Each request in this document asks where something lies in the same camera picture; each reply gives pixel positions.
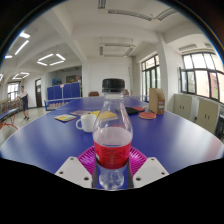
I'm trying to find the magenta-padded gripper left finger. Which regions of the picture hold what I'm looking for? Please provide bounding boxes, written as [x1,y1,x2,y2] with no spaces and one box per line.
[54,145,99,190]

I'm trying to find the wide black-framed window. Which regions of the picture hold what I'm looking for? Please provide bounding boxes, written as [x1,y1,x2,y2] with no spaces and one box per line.
[179,51,224,104]

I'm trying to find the brown door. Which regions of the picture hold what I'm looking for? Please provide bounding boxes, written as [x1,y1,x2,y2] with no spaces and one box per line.
[35,78,43,108]

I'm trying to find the beige cabinet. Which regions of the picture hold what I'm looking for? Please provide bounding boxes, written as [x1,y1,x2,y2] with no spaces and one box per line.
[173,93,194,122]
[194,98,221,134]

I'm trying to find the person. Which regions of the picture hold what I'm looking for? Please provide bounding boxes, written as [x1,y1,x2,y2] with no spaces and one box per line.
[16,85,31,122]

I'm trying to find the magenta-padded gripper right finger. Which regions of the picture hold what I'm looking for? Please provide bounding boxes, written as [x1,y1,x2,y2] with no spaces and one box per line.
[126,146,170,190]

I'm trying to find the folded blue table tennis tables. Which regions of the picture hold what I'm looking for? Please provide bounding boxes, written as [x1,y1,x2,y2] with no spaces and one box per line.
[46,82,82,101]

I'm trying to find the white mug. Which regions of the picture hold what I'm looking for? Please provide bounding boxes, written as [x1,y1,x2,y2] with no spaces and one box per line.
[75,113,98,134]

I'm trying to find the white ceiling air conditioner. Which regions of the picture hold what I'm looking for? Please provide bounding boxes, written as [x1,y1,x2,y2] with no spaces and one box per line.
[98,42,136,58]

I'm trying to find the small blue and yellow book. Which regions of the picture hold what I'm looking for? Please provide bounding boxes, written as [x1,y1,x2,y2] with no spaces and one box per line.
[54,113,78,123]

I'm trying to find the clear bottle with red label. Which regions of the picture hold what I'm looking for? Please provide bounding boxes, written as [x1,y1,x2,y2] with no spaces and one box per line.
[92,78,134,192]

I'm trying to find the tall black-framed window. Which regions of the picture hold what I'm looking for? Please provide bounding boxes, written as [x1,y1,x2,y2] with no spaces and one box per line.
[140,54,162,98]

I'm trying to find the group of ceiling lights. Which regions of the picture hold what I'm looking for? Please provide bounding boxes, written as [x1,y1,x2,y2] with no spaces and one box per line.
[0,30,68,83]

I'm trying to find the white-framed window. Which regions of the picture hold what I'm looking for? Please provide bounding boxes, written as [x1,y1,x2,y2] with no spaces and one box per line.
[7,82,20,102]

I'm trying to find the table tennis net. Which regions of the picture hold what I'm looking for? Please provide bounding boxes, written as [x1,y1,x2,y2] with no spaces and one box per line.
[44,95,149,111]

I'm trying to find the blue table with red legs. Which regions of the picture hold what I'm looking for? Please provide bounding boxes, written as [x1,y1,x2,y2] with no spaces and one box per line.
[0,107,20,131]

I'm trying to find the low shelf unit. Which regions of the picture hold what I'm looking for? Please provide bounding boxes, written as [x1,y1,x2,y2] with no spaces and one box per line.
[0,98,19,113]

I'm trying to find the brown cardboard box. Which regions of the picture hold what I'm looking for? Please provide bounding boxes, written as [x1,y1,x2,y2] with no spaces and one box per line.
[148,87,166,116]

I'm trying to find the dark wall picture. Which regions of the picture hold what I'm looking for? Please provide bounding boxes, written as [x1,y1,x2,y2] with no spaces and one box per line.
[65,74,81,84]

